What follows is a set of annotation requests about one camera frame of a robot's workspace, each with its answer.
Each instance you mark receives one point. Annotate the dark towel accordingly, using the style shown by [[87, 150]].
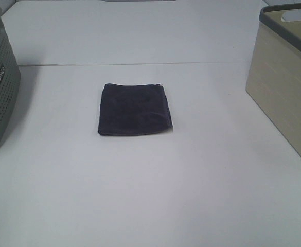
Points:
[[133, 110]]

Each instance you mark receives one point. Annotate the beige basket with grey rim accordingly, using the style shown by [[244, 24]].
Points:
[[274, 80]]

